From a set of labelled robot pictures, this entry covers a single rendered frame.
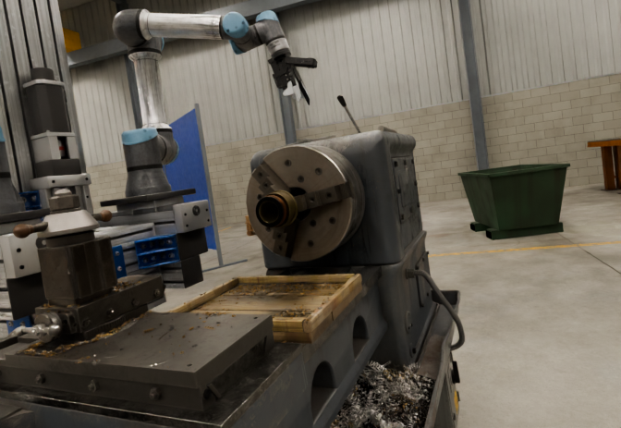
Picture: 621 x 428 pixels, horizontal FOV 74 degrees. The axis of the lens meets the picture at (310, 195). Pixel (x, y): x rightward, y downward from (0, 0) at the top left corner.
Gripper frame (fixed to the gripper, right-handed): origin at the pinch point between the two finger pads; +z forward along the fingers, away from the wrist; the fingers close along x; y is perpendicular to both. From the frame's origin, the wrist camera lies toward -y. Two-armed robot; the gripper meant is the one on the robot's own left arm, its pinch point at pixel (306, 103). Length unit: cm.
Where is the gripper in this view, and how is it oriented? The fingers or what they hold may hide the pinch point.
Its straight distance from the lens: 153.4
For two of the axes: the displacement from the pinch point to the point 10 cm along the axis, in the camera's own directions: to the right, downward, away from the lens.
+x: -2.4, 1.3, -9.6
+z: 3.7, 9.3, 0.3
